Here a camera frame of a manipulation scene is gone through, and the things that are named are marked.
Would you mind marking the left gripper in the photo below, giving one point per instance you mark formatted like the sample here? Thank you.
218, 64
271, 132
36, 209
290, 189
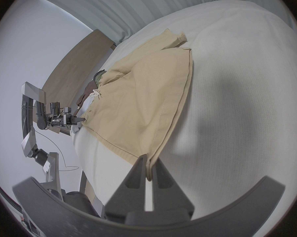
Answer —
65, 120

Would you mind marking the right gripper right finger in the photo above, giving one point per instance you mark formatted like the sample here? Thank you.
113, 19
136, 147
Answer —
168, 194

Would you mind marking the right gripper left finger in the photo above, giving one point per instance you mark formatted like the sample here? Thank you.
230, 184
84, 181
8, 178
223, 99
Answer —
133, 191

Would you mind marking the beige shorts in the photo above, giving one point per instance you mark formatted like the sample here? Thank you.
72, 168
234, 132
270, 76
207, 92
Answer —
138, 95

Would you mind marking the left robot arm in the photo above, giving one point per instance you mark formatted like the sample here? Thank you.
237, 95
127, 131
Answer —
26, 117

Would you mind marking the pile of clothes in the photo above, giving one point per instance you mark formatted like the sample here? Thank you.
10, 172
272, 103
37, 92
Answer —
88, 92

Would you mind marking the bed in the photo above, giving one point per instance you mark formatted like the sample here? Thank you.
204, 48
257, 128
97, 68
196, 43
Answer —
237, 83

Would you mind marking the white curtain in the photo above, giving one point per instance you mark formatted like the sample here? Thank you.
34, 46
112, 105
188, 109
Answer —
109, 6

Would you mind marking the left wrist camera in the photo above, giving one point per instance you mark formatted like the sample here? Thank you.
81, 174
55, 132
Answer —
67, 110

